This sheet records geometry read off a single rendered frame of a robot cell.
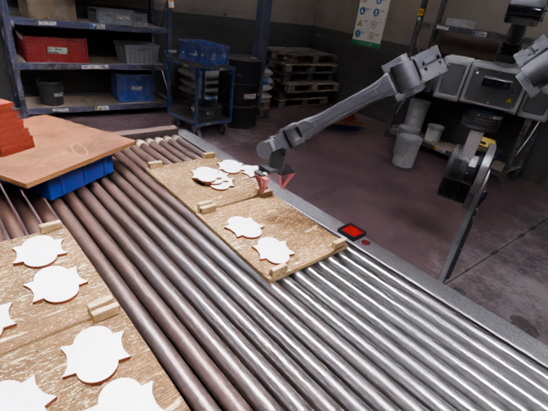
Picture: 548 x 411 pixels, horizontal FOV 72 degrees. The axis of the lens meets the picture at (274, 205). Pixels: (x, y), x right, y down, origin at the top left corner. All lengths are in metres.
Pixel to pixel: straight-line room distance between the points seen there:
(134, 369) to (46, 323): 0.24
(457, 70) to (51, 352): 1.52
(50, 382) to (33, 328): 0.16
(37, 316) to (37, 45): 4.39
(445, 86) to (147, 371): 1.38
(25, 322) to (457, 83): 1.54
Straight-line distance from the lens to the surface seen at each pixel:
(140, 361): 0.89
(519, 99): 1.63
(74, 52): 5.29
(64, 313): 1.02
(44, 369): 0.93
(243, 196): 1.48
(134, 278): 1.11
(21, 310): 1.06
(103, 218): 1.38
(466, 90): 1.63
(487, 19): 6.04
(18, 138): 1.60
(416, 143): 4.86
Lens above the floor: 1.63
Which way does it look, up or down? 29 degrees down
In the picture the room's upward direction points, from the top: 9 degrees clockwise
